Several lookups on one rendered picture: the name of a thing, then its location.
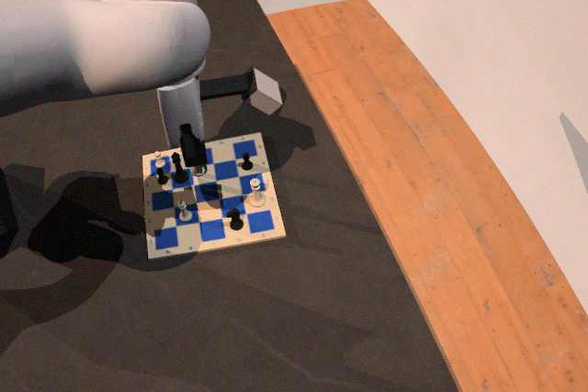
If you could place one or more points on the blue and cream chessboard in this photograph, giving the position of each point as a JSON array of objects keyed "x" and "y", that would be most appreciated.
[{"x": 224, "y": 186}]

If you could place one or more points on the white pawn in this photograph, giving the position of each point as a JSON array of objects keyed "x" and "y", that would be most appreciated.
[{"x": 160, "y": 162}]

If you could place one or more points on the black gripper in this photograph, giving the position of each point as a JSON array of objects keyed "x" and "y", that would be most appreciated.
[{"x": 181, "y": 107}]

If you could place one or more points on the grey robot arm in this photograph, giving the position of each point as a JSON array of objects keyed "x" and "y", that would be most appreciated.
[{"x": 66, "y": 50}]

